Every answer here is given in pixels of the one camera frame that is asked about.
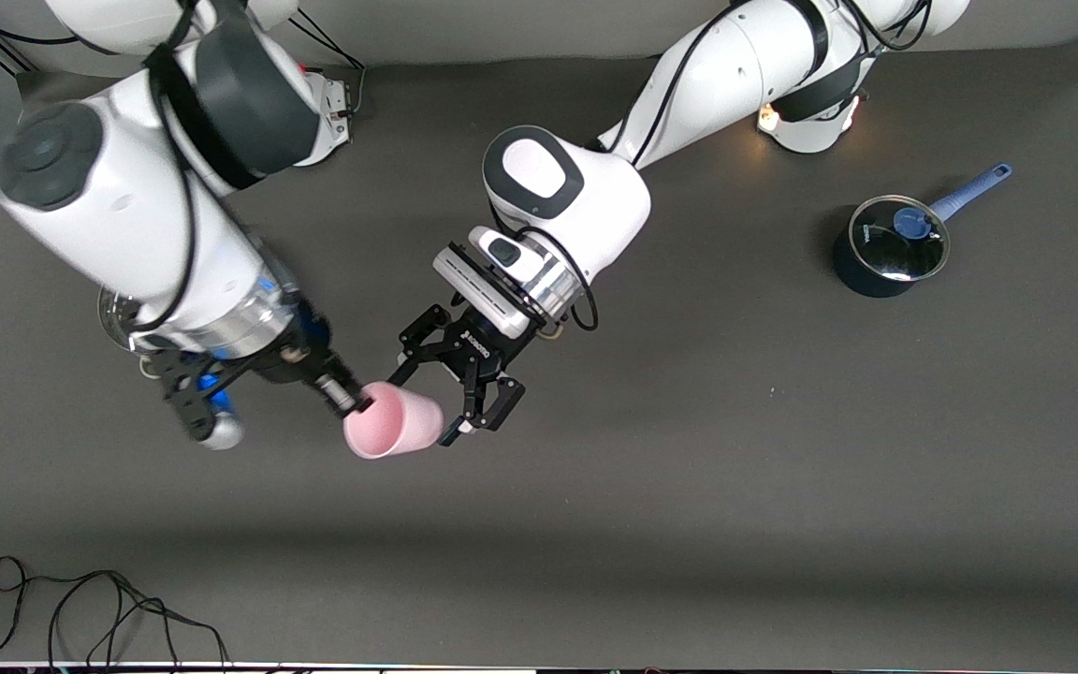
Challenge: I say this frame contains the thin black looped cable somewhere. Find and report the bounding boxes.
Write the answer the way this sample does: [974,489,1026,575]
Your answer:
[0,556,229,667]

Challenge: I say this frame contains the dark grey table mat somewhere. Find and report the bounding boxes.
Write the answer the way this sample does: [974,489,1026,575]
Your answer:
[0,37,1078,667]

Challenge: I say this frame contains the glass lid with blue knob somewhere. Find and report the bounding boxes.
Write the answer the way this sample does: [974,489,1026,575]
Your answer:
[849,195,951,283]

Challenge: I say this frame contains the black right arm base cables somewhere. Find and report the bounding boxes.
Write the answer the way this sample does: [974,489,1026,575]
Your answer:
[291,9,367,118]

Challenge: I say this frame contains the dark blue saucepan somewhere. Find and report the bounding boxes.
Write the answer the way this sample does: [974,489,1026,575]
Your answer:
[831,163,1013,299]

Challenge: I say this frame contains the pink plastic cup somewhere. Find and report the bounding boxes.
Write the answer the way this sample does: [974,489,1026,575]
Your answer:
[342,381,446,461]

